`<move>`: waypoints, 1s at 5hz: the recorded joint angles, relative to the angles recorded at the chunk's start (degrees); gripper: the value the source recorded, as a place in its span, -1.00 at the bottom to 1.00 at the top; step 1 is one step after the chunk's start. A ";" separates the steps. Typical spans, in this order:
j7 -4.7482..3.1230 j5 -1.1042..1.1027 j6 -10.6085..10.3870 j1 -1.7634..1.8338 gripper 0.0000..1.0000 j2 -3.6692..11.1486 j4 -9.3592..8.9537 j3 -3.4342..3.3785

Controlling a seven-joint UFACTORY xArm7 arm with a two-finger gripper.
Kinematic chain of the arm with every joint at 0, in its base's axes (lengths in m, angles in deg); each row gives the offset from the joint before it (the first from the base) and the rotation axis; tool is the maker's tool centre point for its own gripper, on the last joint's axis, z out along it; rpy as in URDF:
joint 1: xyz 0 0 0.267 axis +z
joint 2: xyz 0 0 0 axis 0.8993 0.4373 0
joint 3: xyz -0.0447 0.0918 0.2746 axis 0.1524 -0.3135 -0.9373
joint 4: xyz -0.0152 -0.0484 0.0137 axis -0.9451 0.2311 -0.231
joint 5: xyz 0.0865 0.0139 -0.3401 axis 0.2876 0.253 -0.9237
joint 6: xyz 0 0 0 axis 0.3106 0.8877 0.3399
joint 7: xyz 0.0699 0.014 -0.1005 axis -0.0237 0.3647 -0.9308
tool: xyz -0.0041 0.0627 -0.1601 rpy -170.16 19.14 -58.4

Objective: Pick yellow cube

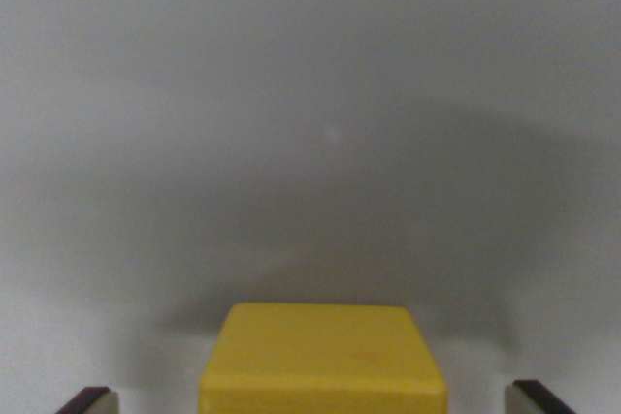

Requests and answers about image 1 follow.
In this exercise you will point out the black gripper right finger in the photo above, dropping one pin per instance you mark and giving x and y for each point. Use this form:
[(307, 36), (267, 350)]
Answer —
[(531, 399)]

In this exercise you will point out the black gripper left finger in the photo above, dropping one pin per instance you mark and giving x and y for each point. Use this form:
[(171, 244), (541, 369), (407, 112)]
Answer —
[(89, 402)]

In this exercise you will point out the grey plastic bin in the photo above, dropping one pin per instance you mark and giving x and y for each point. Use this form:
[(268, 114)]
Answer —
[(310, 118)]

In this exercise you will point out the yellow cube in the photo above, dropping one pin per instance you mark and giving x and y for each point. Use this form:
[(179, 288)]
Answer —
[(320, 360)]

